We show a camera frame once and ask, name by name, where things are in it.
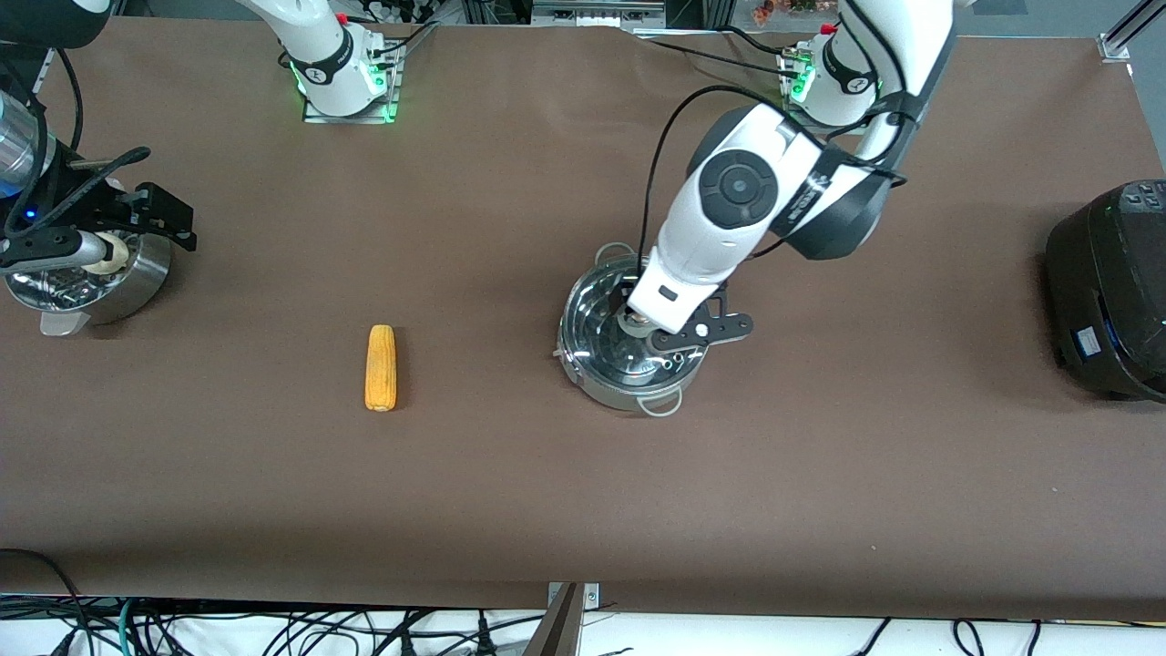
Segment yellow corn cob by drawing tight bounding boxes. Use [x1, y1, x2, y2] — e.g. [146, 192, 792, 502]
[364, 324, 399, 413]

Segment white power strip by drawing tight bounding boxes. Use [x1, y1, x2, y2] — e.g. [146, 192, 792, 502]
[363, 0, 440, 25]

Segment steel saucepan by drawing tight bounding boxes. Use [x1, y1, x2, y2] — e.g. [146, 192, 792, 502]
[5, 232, 172, 338]

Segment orange background clutter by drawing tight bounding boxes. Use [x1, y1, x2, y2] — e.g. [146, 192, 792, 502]
[752, 0, 823, 25]

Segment grey camera pole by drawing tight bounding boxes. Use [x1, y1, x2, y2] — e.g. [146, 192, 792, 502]
[522, 583, 586, 656]

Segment aluminium frame post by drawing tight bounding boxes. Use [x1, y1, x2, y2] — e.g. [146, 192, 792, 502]
[1098, 0, 1166, 63]

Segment black base cable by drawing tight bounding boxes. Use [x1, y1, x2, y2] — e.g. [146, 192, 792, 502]
[642, 36, 803, 79]
[369, 23, 440, 59]
[715, 26, 793, 57]

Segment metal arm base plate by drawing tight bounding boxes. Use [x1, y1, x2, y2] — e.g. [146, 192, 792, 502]
[303, 41, 402, 125]
[783, 55, 879, 136]

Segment steel pot with loop handles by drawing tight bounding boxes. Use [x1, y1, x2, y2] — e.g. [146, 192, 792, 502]
[554, 241, 713, 420]

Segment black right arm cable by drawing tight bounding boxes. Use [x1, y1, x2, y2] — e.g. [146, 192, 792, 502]
[0, 47, 151, 242]

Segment glass pot lid with knob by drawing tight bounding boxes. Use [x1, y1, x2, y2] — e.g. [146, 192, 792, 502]
[560, 255, 711, 384]

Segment aluminium frame rail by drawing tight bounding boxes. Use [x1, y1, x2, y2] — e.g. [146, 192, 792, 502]
[530, 0, 668, 28]

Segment brown table cover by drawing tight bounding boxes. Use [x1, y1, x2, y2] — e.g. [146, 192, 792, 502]
[0, 16, 1166, 622]

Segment black rice cooker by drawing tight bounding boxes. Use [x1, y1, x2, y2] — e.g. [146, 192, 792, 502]
[1045, 179, 1166, 404]

